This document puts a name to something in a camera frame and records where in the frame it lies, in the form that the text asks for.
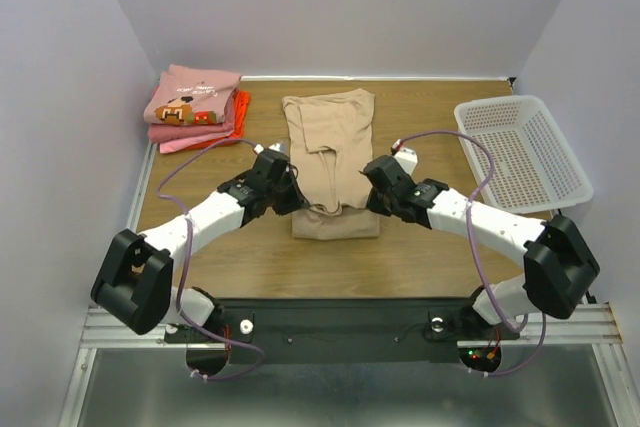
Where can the orange folded shirt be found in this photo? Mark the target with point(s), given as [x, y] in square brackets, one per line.
[241, 100]

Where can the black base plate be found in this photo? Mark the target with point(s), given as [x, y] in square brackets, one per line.
[355, 330]

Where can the white plastic basket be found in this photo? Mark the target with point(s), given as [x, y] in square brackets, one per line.
[536, 170]

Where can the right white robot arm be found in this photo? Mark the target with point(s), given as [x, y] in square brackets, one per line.
[558, 266]

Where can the dark pink folded shirt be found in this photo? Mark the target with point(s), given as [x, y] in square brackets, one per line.
[158, 133]

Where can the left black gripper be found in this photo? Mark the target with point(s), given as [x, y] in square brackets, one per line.
[298, 201]

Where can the beige t shirt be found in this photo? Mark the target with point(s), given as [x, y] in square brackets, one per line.
[330, 143]

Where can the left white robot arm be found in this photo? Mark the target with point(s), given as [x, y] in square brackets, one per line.
[134, 282]

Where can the pink printed folded shirt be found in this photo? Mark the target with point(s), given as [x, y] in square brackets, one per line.
[187, 96]

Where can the light pink folded shirt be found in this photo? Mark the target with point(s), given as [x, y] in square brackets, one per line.
[187, 143]

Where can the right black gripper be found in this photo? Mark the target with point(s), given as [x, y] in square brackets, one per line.
[386, 202]

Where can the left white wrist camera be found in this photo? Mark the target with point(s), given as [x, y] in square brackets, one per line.
[279, 146]

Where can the aluminium frame rail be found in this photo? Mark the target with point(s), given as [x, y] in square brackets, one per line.
[100, 331]

